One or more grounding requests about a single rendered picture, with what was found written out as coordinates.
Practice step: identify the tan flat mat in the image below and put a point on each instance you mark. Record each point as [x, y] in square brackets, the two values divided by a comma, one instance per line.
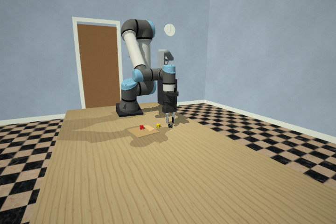
[148, 130]

